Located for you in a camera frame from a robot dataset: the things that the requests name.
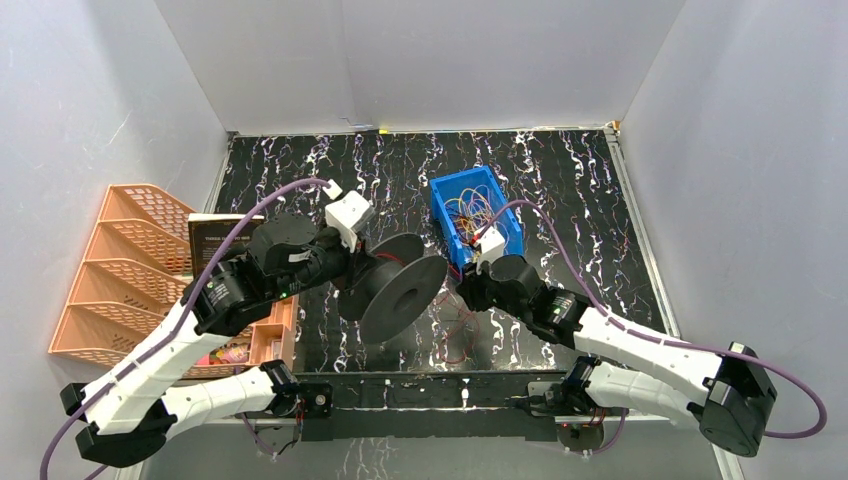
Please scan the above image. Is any red wire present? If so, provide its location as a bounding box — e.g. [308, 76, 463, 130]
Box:
[374, 251, 482, 366]

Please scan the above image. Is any black cable spool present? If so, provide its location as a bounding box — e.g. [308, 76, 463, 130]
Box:
[334, 232, 448, 344]

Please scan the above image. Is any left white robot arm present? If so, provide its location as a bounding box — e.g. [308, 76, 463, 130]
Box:
[60, 207, 367, 468]

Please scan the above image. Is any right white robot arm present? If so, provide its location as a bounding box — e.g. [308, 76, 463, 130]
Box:
[457, 255, 777, 457]

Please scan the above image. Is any dark book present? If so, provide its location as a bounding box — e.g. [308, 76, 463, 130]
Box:
[187, 212, 244, 278]

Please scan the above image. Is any orange compartment organizer tray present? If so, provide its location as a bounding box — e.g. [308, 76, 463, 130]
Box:
[248, 225, 301, 370]

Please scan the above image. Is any blue plastic bin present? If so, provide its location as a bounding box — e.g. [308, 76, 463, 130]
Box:
[430, 166, 507, 271]

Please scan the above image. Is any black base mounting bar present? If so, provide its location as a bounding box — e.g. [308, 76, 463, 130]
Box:
[235, 370, 624, 444]

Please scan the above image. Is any orange mesh file rack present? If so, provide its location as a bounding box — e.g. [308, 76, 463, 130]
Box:
[48, 184, 256, 380]

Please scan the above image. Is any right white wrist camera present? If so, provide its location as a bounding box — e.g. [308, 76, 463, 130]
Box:
[471, 226, 506, 265]

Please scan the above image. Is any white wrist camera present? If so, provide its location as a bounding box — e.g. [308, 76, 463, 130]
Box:
[471, 226, 506, 265]
[323, 180, 376, 253]

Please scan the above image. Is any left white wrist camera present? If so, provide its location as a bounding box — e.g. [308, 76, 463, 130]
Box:
[323, 180, 376, 253]

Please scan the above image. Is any colourful wire bundle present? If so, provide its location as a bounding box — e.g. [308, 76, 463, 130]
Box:
[442, 185, 498, 243]

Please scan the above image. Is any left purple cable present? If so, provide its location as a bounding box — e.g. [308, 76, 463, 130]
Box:
[39, 177, 336, 480]

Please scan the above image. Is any purple cable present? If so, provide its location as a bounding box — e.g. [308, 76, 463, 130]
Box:
[471, 199, 828, 441]
[39, 177, 336, 480]

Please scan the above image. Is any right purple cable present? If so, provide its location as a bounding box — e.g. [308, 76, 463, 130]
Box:
[471, 199, 828, 441]

